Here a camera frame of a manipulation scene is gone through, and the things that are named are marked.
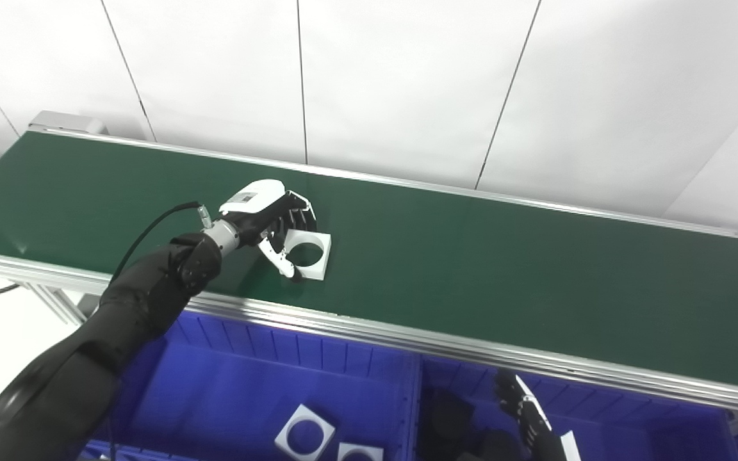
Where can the grey conveyor motor box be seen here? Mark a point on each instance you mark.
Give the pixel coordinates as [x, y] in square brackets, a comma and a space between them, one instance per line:
[65, 121]

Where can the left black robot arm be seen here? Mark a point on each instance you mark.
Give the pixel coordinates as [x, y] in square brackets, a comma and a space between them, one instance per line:
[100, 346]

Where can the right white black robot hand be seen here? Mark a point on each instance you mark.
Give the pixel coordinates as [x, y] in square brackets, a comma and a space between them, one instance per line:
[532, 416]

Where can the white square part round hole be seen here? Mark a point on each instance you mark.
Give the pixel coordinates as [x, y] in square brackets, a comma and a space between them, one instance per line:
[359, 452]
[305, 434]
[318, 256]

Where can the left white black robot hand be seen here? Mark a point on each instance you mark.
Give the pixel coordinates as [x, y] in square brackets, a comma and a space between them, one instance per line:
[257, 214]

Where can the black part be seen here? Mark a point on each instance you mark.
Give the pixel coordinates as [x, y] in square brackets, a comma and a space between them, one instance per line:
[449, 419]

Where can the green conveyor belt aluminium frame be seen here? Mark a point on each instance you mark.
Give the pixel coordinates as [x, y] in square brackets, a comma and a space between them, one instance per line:
[471, 269]

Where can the aluminium conveyor leg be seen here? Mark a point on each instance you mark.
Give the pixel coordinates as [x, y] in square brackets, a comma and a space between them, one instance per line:
[55, 304]

